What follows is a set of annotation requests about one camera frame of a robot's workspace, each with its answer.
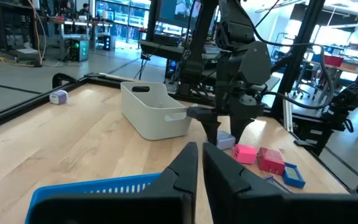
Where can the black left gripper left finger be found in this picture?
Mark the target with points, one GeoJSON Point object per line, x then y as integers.
{"type": "Point", "coordinates": [182, 174]}

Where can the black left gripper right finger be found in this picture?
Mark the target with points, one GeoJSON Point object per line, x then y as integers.
{"type": "Point", "coordinates": [222, 177]}

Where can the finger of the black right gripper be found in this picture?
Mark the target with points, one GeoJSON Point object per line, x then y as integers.
{"type": "Point", "coordinates": [238, 127]}
{"type": "Point", "coordinates": [211, 132]}

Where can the lavender cube charger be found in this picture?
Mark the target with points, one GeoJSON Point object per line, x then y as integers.
{"type": "Point", "coordinates": [225, 141]}

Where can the pink wall charger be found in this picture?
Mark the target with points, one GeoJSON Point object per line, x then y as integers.
{"type": "Point", "coordinates": [245, 154]}

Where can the red wall charger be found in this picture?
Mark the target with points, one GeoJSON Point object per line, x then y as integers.
{"type": "Point", "coordinates": [270, 160]}

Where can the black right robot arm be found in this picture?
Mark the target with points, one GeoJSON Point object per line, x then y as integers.
{"type": "Point", "coordinates": [235, 25]}

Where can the red storage bin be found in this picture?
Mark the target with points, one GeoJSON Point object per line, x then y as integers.
{"type": "Point", "coordinates": [333, 60]}

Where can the blue slotted plastic basket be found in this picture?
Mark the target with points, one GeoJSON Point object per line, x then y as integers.
{"type": "Point", "coordinates": [73, 189]}

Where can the large display screen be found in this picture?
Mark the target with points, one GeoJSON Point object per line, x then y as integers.
{"type": "Point", "coordinates": [179, 12]}

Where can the computer tower with green light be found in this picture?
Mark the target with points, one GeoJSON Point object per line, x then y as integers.
{"type": "Point", "coordinates": [80, 49]}

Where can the person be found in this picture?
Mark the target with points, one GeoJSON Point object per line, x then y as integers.
{"type": "Point", "coordinates": [85, 9]}

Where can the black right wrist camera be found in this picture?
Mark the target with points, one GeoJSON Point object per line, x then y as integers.
{"type": "Point", "coordinates": [256, 62]}

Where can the purple and white wall charger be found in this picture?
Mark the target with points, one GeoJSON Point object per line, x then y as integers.
{"type": "Point", "coordinates": [58, 97]}

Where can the black frame clamp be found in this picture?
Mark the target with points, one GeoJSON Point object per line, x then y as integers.
{"type": "Point", "coordinates": [61, 77]}

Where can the black table frame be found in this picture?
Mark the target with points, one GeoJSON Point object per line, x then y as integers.
{"type": "Point", "coordinates": [26, 106]}

